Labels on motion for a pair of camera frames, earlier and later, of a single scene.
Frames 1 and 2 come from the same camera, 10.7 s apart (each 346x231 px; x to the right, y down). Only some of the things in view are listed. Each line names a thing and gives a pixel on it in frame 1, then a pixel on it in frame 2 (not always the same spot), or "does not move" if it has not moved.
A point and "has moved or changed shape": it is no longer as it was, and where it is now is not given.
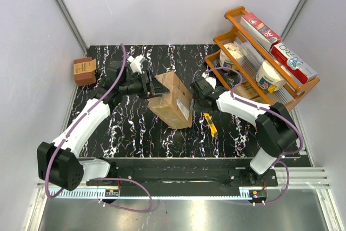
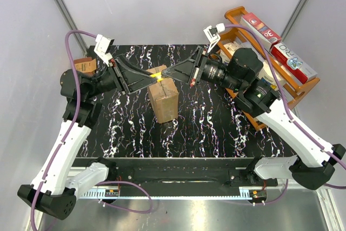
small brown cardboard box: [84, 71] does not move
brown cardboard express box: [175, 108] has moved or changed shape
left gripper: [154, 87] to [130, 83]
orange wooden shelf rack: [246, 59] does not move
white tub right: [267, 78] does not move
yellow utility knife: [213, 129] to [158, 76]
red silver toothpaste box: [300, 70] does not move
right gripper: [196, 106] to [182, 71]
